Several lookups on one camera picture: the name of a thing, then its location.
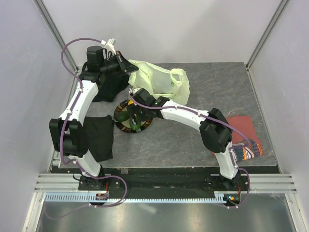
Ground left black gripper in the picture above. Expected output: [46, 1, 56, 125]
[100, 51, 139, 77]

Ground green avocado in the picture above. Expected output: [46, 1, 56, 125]
[114, 111, 130, 122]
[129, 119, 141, 131]

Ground light green plastic bag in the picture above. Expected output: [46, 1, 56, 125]
[128, 59, 190, 105]

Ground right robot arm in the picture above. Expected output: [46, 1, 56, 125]
[127, 88, 239, 190]

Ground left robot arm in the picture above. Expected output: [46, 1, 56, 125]
[49, 46, 138, 190]

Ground patterned round plate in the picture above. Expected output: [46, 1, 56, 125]
[113, 100, 153, 133]

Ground black cloth back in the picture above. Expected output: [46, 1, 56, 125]
[79, 71, 130, 102]

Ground black cloth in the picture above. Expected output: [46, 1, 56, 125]
[79, 71, 130, 102]
[84, 115, 114, 162]

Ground black cloth front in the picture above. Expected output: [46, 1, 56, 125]
[84, 115, 114, 162]

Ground red printed t-shirt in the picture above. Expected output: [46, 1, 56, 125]
[227, 115, 263, 162]

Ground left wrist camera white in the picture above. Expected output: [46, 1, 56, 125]
[101, 38, 116, 55]

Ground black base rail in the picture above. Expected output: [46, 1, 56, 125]
[69, 166, 252, 194]

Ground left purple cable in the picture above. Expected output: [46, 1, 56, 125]
[59, 38, 109, 179]

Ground purple cable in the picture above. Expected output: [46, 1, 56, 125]
[127, 89, 252, 208]
[59, 38, 109, 179]

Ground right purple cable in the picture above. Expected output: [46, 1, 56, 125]
[127, 89, 252, 208]

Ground left aluminium frame post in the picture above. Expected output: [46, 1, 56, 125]
[33, 0, 79, 74]

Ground aluminium frame post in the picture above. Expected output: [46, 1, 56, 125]
[33, 0, 79, 74]
[245, 0, 290, 72]

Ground grey cable duct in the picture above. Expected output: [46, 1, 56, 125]
[44, 192, 239, 203]

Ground right aluminium frame post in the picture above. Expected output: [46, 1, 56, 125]
[245, 0, 290, 72]

